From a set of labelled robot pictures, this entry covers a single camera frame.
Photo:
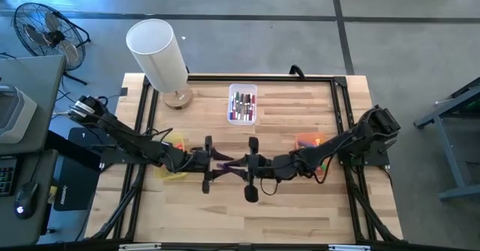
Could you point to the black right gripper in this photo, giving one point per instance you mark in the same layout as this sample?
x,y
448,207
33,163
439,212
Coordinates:
x,y
270,166

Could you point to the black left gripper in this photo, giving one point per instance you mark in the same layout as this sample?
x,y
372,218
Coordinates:
x,y
198,161

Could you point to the orange highlighter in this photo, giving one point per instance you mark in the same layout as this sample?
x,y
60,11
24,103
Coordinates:
x,y
179,146

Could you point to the yellow plastic bin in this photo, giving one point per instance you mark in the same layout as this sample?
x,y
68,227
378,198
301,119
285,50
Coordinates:
x,y
161,174

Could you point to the blue thin marker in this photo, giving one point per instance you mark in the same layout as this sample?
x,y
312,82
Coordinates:
x,y
231,108

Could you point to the purple Expo thin marker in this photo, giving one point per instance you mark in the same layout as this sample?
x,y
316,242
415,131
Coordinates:
x,y
239,108

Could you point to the brown red thin marker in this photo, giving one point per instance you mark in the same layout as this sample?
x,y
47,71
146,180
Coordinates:
x,y
245,108

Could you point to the dark red thin marker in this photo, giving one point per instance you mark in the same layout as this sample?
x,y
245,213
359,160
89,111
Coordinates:
x,y
249,108

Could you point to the orange plastic bin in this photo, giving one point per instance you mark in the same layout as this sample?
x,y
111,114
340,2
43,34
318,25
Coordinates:
x,y
300,136

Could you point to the green thin marker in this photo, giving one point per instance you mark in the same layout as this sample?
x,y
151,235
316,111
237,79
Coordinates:
x,y
236,97

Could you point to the light green highlighter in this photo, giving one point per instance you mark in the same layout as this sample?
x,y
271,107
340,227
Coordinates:
x,y
322,166

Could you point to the yellow highlighter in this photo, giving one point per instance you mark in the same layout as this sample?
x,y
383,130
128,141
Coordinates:
x,y
318,141

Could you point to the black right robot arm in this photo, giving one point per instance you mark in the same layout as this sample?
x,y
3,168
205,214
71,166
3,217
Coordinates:
x,y
337,146

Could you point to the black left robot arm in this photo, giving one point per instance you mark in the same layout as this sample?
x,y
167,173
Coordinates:
x,y
127,140

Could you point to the clear plastic bin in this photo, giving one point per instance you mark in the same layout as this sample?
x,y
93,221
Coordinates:
x,y
243,88

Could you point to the black square clip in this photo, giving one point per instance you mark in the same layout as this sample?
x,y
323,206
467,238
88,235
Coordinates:
x,y
123,91

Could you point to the white shade wooden base lamp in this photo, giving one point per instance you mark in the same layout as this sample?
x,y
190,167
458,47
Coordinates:
x,y
157,56

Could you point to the black control box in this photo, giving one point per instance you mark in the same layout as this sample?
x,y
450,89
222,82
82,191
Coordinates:
x,y
75,191

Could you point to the dark grey desk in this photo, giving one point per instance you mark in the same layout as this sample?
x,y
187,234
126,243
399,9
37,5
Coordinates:
x,y
33,168

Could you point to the black computer mouse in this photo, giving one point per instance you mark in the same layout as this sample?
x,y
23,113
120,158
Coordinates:
x,y
26,198

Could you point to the grey side table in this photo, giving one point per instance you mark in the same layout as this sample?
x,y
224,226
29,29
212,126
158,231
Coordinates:
x,y
37,75

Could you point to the black floor fan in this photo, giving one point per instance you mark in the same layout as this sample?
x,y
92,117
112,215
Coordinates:
x,y
54,37

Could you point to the grey plastic appliance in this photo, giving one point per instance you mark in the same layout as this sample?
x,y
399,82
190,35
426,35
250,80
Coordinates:
x,y
15,116

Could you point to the black keyboard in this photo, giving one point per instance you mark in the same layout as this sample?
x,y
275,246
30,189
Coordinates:
x,y
7,176

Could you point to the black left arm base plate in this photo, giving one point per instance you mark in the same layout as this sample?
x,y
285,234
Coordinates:
x,y
112,158

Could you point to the silver bracket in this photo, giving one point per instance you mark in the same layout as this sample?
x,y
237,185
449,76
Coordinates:
x,y
138,247
348,247

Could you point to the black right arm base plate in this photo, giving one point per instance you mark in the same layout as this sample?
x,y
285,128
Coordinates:
x,y
371,161

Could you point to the blue grey metal table frame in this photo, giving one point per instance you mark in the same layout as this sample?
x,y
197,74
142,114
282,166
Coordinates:
x,y
445,142

